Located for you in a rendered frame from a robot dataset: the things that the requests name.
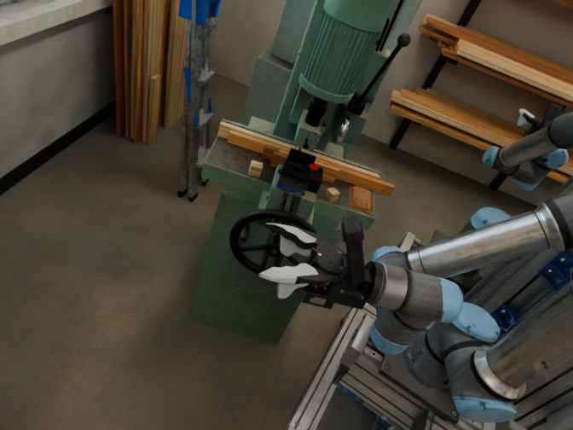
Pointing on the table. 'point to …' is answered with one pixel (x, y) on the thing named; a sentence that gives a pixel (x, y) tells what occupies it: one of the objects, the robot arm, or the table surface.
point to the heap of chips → (361, 199)
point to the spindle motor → (343, 47)
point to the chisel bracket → (307, 132)
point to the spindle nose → (315, 111)
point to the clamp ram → (300, 158)
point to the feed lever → (376, 77)
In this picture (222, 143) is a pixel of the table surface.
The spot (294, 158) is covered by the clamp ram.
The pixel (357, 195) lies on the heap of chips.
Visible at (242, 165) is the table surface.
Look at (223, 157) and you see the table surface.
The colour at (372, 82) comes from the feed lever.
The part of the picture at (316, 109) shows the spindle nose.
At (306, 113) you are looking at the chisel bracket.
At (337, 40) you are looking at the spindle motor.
